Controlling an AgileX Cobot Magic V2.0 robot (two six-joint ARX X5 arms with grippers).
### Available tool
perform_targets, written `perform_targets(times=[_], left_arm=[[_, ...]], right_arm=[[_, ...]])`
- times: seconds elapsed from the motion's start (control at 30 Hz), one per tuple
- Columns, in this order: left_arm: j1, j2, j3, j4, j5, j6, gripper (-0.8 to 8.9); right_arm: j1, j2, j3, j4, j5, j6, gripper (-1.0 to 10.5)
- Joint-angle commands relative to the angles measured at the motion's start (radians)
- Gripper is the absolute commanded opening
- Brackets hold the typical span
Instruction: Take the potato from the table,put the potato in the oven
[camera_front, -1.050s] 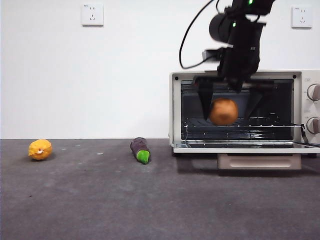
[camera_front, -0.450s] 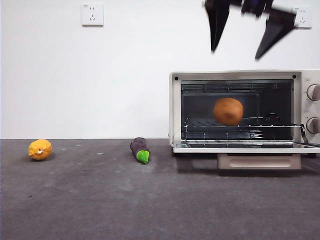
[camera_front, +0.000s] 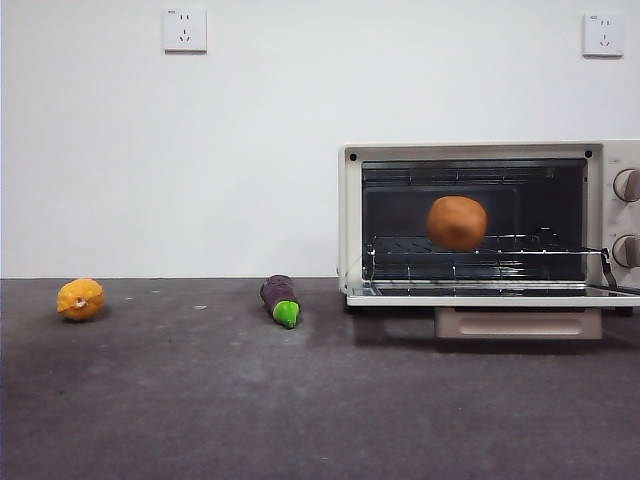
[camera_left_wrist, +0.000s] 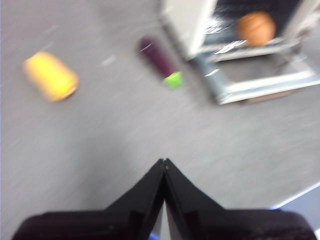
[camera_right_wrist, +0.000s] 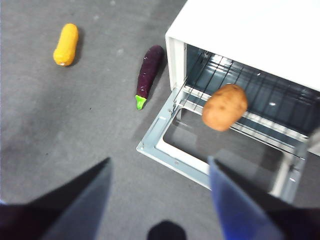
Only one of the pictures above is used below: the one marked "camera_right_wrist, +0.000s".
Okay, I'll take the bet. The brown potato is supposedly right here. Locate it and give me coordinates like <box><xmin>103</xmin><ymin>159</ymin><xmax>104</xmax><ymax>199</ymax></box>
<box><xmin>201</xmin><ymin>83</ymin><xmax>249</xmax><ymax>132</ymax></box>

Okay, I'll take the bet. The white toaster oven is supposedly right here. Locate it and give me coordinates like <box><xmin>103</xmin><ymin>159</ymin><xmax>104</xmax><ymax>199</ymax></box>
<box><xmin>164</xmin><ymin>0</ymin><xmax>320</xmax><ymax>157</ymax></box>

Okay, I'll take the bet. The metal wire oven rack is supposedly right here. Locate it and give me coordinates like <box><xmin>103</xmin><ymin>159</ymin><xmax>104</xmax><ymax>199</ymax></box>
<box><xmin>174</xmin><ymin>49</ymin><xmax>320</xmax><ymax>161</ymax></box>

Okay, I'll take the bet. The purple eggplant with green stem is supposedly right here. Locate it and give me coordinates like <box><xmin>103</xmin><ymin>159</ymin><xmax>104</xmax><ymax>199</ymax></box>
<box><xmin>135</xmin><ymin>44</ymin><xmax>165</xmax><ymax>111</ymax></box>

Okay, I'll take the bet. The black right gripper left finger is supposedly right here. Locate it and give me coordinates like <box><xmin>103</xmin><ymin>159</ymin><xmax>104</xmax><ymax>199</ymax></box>
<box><xmin>0</xmin><ymin>156</ymin><xmax>113</xmax><ymax>240</ymax></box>

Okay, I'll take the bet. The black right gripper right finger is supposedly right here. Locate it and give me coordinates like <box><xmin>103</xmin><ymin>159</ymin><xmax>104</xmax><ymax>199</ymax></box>
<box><xmin>207</xmin><ymin>156</ymin><xmax>320</xmax><ymax>240</ymax></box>

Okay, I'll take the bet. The oven door with beige handle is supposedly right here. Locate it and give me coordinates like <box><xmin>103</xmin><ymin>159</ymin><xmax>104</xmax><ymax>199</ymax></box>
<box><xmin>136</xmin><ymin>86</ymin><xmax>310</xmax><ymax>205</ymax></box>

